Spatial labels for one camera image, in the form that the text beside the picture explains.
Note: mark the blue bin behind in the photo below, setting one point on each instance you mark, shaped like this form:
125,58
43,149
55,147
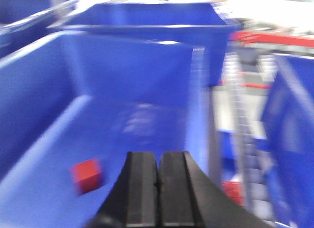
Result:
205,24

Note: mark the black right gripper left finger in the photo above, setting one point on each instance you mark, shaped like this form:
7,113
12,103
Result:
132,202

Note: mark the blue bin holding cube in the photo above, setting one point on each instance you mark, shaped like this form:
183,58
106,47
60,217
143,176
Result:
73,96

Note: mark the red cube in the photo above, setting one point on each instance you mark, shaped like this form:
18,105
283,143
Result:
87,176

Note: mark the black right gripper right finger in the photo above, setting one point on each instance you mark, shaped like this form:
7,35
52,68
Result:
189,199

